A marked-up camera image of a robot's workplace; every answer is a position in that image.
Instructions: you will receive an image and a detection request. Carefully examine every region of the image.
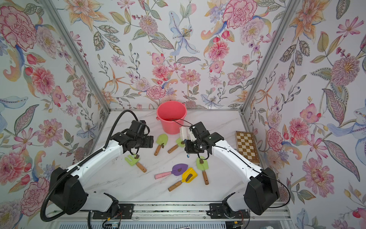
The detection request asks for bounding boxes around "green hand rake wooden handle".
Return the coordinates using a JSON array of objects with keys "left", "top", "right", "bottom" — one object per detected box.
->
[{"left": 124, "top": 155, "right": 147, "bottom": 173}]

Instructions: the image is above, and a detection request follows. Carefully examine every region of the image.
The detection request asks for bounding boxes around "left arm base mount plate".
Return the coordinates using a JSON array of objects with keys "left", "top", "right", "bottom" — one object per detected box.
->
[{"left": 92, "top": 203, "right": 134, "bottom": 219}]

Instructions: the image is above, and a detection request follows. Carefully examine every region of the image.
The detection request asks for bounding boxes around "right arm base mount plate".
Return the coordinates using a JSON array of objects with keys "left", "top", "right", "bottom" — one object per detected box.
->
[{"left": 206, "top": 203, "right": 249, "bottom": 219}]

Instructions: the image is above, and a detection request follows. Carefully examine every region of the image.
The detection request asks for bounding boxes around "yellow scoop wooden handle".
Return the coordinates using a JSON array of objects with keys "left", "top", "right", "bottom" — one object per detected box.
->
[{"left": 168, "top": 168, "right": 198, "bottom": 192}]

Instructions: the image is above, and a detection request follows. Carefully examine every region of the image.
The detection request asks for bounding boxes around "pink plastic bucket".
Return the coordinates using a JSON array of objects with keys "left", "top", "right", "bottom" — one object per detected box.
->
[{"left": 156, "top": 101, "right": 187, "bottom": 135}]

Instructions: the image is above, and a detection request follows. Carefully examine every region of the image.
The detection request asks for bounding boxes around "purple trowel pink handle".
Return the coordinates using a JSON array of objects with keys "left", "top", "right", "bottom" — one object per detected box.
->
[{"left": 154, "top": 164, "right": 188, "bottom": 179}]

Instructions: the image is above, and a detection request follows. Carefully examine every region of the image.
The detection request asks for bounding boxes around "white blue brush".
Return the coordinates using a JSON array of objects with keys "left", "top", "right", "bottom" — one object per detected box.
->
[{"left": 180, "top": 127, "right": 191, "bottom": 146}]

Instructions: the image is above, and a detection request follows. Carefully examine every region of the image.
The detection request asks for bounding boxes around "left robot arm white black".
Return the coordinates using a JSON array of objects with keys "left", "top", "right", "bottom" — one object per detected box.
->
[{"left": 40, "top": 110, "right": 153, "bottom": 222}]

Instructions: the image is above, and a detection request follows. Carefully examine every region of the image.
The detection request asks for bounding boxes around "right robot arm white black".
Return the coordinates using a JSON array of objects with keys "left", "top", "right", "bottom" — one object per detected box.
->
[{"left": 180, "top": 122, "right": 286, "bottom": 218}]

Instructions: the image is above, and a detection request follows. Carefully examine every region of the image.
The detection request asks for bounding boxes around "green trowel wooden handle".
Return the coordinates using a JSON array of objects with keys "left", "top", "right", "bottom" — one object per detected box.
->
[
  {"left": 154, "top": 134, "right": 168, "bottom": 156},
  {"left": 196, "top": 158, "right": 209, "bottom": 185},
  {"left": 168, "top": 138, "right": 185, "bottom": 154}
]

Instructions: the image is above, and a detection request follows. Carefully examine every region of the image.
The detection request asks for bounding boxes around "aluminium rail frame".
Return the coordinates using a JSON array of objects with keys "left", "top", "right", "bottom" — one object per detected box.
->
[{"left": 47, "top": 201, "right": 295, "bottom": 229}]

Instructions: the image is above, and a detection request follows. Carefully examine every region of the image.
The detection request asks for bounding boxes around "brown white chessboard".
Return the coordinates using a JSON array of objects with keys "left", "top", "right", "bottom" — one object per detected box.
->
[{"left": 235, "top": 131, "right": 260, "bottom": 165}]

